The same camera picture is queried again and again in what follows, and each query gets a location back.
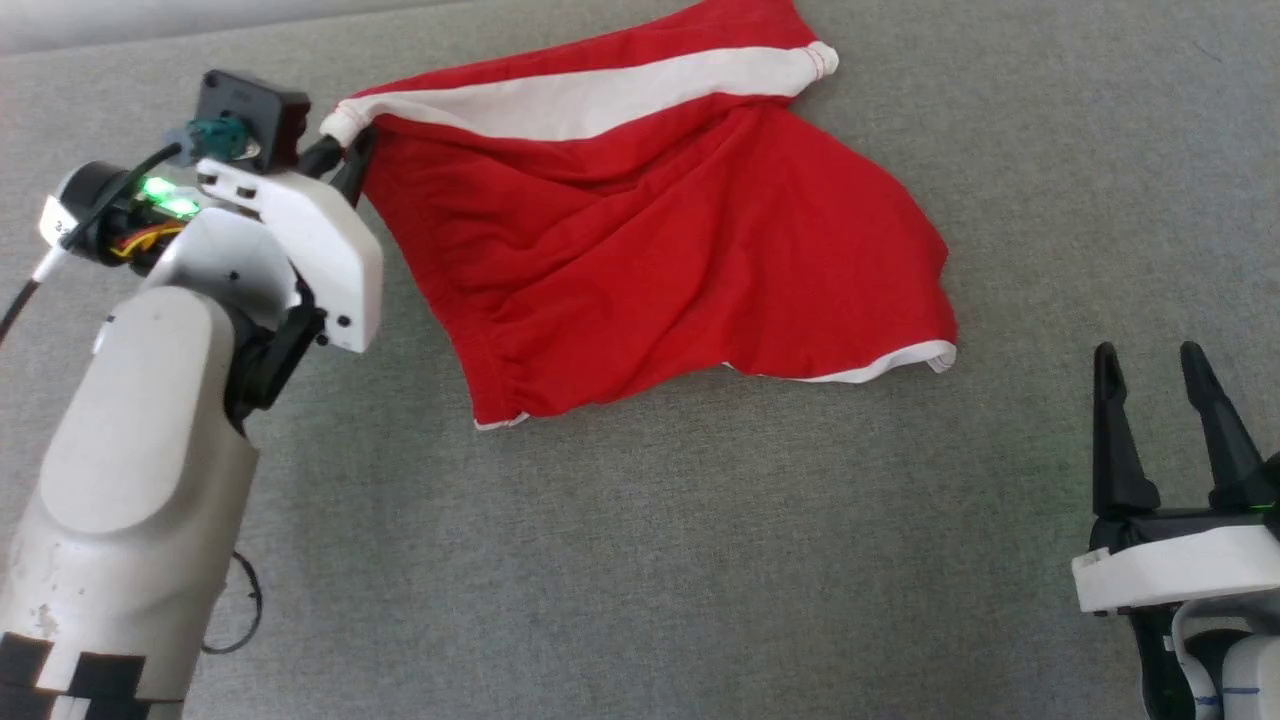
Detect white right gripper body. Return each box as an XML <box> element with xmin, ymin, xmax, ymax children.
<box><xmin>1071</xmin><ymin>504</ymin><xmax>1280</xmax><ymax>617</ymax></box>

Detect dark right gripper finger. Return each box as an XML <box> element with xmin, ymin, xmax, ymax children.
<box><xmin>1180</xmin><ymin>342</ymin><xmax>1280</xmax><ymax>512</ymax></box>
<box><xmin>1092</xmin><ymin>342</ymin><xmax>1162</xmax><ymax>520</ymax></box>

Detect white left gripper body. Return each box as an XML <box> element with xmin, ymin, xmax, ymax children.
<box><xmin>197</xmin><ymin>157</ymin><xmax>385</xmax><ymax>355</ymax></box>

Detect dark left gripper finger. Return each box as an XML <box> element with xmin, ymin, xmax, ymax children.
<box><xmin>299</xmin><ymin>137</ymin><xmax>347</xmax><ymax>182</ymax></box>
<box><xmin>334</xmin><ymin>129</ymin><xmax>378</xmax><ymax>209</ymax></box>

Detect red white basketball shorts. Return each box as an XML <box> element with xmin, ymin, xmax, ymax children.
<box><xmin>319</xmin><ymin>0</ymin><xmax>958</xmax><ymax>431</ymax></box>

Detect grey-green fabric sofa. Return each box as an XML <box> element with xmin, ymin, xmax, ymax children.
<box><xmin>0</xmin><ymin>0</ymin><xmax>1280</xmax><ymax>720</ymax></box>

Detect left teal-plug black cable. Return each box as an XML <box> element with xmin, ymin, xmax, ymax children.
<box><xmin>0</xmin><ymin>116</ymin><xmax>253</xmax><ymax>343</ymax></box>

